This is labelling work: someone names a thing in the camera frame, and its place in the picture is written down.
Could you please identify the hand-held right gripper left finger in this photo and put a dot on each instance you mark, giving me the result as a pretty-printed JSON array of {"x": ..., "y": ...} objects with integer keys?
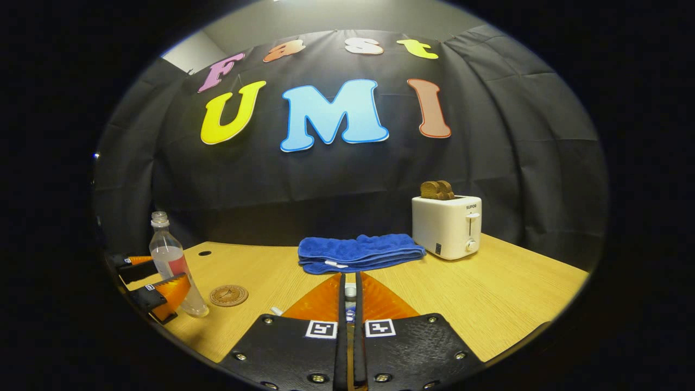
[{"x": 342, "y": 353}]

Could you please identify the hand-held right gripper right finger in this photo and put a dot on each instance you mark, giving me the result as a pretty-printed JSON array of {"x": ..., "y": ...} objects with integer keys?
[{"x": 359, "y": 353}]

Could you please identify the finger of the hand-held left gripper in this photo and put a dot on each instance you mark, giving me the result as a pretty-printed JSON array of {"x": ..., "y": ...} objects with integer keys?
[
  {"x": 146, "y": 297},
  {"x": 136, "y": 271}
]

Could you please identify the clear plastic water bottle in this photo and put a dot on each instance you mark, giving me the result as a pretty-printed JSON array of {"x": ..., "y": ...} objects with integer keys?
[{"x": 168, "y": 260}]

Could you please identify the round wooden coaster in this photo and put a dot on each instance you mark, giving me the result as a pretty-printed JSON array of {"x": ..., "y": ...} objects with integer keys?
[{"x": 228, "y": 296}]

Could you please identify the folded blue towel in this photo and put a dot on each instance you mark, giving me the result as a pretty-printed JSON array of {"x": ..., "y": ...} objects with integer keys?
[{"x": 358, "y": 251}]

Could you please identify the white toaster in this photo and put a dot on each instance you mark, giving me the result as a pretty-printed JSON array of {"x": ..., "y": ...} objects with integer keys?
[{"x": 442, "y": 228}]

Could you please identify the brown toast slice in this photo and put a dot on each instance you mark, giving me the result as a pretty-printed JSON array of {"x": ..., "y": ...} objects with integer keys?
[
  {"x": 429, "y": 190},
  {"x": 448, "y": 190}
]

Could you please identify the black backdrop cloth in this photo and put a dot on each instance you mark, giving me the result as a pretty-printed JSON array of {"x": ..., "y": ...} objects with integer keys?
[{"x": 488, "y": 136}]

